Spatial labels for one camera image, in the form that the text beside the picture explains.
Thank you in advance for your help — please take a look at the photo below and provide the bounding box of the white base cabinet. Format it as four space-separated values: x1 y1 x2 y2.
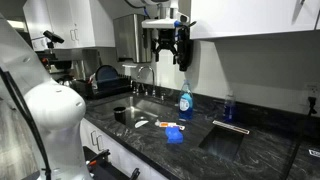
79 117 169 180

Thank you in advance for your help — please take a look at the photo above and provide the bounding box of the stainless steel sink basin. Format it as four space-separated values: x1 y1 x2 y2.
89 94 178 130

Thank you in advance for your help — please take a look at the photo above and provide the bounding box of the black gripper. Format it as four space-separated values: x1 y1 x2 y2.
151 28 179 66

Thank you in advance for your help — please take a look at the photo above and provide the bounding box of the black camera on stand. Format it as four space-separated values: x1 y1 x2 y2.
42 29 66 51

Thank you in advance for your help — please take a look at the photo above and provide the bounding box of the black cup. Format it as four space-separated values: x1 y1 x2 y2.
113 106 128 126

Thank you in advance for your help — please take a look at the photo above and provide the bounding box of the white label strip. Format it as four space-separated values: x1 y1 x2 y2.
212 119 251 136

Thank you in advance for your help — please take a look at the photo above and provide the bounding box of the white wall outlet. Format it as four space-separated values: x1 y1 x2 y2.
303 82 320 102

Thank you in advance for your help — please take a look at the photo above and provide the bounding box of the blue cloth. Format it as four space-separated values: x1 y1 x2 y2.
165 126 185 145

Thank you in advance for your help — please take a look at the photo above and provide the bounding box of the black wall soap dispenser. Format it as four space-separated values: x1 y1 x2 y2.
176 24 194 72

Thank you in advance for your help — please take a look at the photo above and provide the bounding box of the black dish rack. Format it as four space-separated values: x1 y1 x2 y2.
71 74 133 101

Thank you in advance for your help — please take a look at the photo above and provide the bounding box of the chrome sink faucet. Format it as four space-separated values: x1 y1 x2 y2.
136 65 157 98

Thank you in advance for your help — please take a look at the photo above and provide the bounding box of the steel paper towel dispenser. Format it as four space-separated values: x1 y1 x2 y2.
112 13 153 64

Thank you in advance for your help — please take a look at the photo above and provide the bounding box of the white wall cabinet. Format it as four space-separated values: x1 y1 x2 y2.
22 0 116 53
188 0 320 41

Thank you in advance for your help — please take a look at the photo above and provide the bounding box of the dark blue spray bottle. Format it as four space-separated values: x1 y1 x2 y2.
222 91 237 123

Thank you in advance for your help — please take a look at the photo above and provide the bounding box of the blue dish soap bottle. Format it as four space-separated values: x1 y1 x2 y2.
177 79 195 122

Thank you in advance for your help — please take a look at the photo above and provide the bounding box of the silver cabinet handle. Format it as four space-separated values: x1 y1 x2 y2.
90 130 99 148
96 133 105 152

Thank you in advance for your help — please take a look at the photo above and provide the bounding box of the square countertop opening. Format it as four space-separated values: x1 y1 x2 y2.
198 123 247 162

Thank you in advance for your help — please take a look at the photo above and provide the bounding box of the blue plate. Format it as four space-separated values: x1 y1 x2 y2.
95 64 120 84

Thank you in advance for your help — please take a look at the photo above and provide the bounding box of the black plug power cable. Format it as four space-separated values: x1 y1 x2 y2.
280 96 318 180

